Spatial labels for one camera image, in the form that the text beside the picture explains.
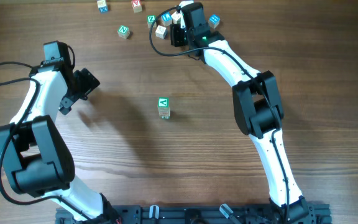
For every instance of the red V wooden block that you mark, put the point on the red V wooden block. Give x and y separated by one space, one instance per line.
136 5

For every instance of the green W wooden block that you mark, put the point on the green W wooden block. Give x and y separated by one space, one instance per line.
163 109

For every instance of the white green-sided wooden block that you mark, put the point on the white green-sided wooden block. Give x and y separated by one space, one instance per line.
163 102

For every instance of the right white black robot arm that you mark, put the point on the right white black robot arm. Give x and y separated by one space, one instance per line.
257 104

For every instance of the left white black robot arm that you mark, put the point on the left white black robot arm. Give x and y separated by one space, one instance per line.
33 154

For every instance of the white blue-sided wooden block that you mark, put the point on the white blue-sided wooden block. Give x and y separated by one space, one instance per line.
160 32

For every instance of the blue arrows wooden block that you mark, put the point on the blue arrows wooden block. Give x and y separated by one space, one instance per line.
214 21

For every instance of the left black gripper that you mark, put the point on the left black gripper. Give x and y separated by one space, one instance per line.
89 83

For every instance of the plain top wooden block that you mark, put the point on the plain top wooden block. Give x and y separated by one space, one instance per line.
176 17

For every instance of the blue L wooden block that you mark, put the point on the blue L wooden block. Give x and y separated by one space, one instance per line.
166 19

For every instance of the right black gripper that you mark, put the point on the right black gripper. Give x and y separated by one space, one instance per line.
174 32

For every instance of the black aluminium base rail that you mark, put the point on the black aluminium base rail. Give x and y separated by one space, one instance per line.
256 213

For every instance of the green N wooden block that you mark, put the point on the green N wooden block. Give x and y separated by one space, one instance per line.
123 32

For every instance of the green Z wooden block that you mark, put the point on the green Z wooden block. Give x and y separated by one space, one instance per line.
151 21

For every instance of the blue X wooden block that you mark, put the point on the blue X wooden block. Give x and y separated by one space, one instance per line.
102 6

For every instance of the red 6 wooden block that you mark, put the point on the red 6 wooden block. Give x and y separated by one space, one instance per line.
164 114

